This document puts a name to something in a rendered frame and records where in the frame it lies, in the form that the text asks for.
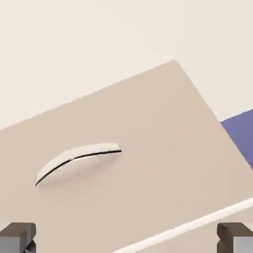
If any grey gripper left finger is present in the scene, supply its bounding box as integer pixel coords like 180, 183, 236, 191
0, 222, 37, 253

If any curved silver drawer handle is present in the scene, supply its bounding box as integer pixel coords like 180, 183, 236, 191
35, 142, 123, 187

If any beige drawer front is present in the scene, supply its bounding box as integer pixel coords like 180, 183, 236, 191
129, 207, 253, 253
0, 59, 253, 253

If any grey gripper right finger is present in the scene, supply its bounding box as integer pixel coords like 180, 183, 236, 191
216, 222, 253, 253

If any beige cabinet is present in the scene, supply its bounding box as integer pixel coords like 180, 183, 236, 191
0, 59, 253, 253

